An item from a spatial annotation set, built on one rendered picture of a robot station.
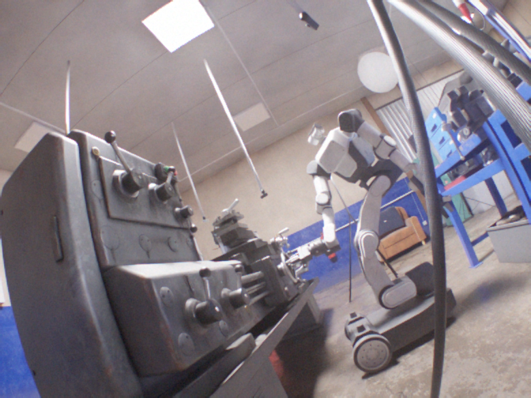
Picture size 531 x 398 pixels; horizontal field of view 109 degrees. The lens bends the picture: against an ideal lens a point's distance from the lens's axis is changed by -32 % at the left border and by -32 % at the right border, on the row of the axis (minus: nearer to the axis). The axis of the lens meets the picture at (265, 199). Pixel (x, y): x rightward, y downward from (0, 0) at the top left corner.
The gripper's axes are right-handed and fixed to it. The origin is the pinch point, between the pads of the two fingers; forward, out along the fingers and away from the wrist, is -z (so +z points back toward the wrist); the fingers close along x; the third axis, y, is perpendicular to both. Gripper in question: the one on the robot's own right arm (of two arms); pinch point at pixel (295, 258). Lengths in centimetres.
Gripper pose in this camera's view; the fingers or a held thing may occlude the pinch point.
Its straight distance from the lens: 162.0
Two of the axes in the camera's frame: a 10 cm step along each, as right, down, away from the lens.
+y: -4.6, -7.1, -5.4
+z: 8.8, -4.4, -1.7
